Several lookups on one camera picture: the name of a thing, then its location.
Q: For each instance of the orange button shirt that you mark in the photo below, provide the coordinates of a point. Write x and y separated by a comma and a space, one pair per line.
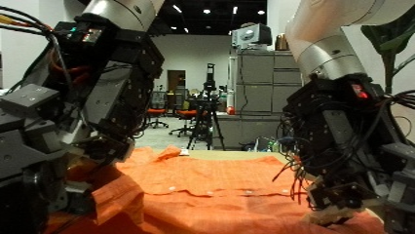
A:
216, 195

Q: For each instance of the green plastic bottle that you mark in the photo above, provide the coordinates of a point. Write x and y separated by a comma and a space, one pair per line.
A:
276, 145

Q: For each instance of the orange seat office chair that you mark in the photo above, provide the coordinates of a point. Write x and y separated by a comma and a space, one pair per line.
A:
156, 111
185, 113

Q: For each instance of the low grey counter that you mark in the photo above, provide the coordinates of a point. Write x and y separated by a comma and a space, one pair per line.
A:
250, 130

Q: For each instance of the brown door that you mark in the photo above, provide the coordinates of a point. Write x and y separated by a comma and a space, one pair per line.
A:
174, 81

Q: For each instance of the tall grey metal cabinet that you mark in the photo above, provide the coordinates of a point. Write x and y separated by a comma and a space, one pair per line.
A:
260, 84

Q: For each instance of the red ball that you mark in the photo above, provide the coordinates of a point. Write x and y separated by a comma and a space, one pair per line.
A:
232, 110

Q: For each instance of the copper kettle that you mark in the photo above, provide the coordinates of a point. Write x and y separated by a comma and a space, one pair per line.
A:
282, 42

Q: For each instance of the green large-leaf plant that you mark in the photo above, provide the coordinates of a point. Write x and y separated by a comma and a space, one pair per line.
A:
389, 35

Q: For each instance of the grey old monitor box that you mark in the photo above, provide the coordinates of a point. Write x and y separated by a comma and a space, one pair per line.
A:
250, 34

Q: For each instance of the black camera tripod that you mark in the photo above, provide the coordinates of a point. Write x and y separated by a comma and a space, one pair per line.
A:
209, 87

